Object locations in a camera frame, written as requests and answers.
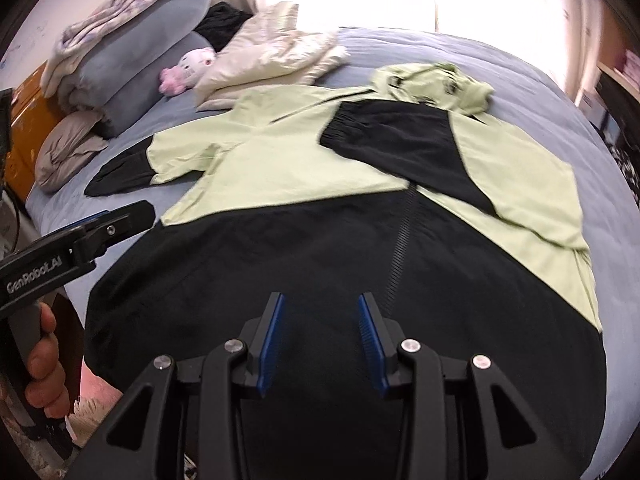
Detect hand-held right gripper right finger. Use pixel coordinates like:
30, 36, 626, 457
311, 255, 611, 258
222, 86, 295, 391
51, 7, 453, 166
357, 292, 586, 480

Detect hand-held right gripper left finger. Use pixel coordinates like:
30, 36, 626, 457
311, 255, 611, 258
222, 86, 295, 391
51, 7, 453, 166
65, 292, 288, 480

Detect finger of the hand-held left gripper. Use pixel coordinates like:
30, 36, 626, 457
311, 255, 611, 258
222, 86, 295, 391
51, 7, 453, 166
30, 212, 108, 242
75, 200, 157, 262

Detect green and black jacket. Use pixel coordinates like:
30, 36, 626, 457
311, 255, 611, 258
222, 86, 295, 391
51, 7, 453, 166
82, 62, 608, 480

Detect person's left hand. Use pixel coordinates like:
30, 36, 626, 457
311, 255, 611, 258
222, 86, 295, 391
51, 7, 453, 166
25, 302, 72, 419

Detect beige pillow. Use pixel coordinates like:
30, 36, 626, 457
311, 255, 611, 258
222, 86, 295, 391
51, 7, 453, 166
35, 110, 110, 193

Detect orange wooden headboard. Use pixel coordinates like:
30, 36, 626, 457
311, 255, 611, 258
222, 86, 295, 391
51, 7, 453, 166
5, 57, 66, 203

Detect pink fluffy cloth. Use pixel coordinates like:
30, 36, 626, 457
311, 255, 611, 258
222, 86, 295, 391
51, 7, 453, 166
62, 364, 126, 453

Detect pink and white plush toy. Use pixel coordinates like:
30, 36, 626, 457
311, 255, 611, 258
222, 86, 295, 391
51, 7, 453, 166
158, 47, 217, 96

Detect grey blue pillows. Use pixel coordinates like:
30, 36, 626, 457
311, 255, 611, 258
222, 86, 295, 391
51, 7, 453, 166
57, 0, 213, 139

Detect floral quilt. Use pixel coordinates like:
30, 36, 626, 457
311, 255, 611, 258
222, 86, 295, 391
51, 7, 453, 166
40, 0, 213, 98

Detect black knit garment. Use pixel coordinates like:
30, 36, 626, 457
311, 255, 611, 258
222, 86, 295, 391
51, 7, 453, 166
192, 2, 256, 53

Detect cream puffer jacket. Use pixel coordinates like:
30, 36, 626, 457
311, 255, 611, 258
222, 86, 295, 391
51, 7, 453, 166
192, 2, 351, 111

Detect grey-blue bed blanket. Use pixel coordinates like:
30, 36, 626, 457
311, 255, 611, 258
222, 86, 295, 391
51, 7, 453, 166
25, 26, 640, 480

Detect stack of books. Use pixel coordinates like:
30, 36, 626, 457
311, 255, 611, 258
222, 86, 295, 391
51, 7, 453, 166
620, 50, 640, 83

